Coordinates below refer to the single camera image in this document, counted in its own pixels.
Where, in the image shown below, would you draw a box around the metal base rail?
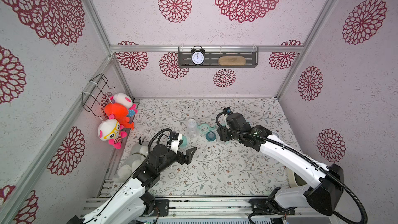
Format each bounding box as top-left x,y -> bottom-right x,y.
80,196 -> 340,224

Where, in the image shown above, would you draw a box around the black alarm clock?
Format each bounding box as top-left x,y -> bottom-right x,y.
191,45 -> 206,65

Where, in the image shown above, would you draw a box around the white alarm clock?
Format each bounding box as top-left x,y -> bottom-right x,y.
272,132 -> 280,138

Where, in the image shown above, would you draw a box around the grey wall shelf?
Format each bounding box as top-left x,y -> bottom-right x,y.
177,46 -> 259,69

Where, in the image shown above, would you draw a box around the grey white husky plush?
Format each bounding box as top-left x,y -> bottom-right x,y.
113,137 -> 148,183

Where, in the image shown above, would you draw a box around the red orange plush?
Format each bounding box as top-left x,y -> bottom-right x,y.
104,103 -> 134,130

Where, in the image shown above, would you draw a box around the white sterilizer box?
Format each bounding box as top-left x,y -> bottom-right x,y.
287,169 -> 307,188

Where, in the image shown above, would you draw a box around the white plush yellow glasses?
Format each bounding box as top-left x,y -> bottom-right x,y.
97,115 -> 127,149

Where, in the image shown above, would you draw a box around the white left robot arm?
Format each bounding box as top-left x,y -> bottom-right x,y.
68,129 -> 197,224

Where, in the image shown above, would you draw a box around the black wire basket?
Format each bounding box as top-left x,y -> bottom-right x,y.
81,73 -> 115,117

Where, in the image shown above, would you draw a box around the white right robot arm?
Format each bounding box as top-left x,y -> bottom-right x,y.
215,108 -> 369,224

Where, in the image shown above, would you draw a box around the white pink plush upper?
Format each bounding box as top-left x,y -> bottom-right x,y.
110,93 -> 136,110

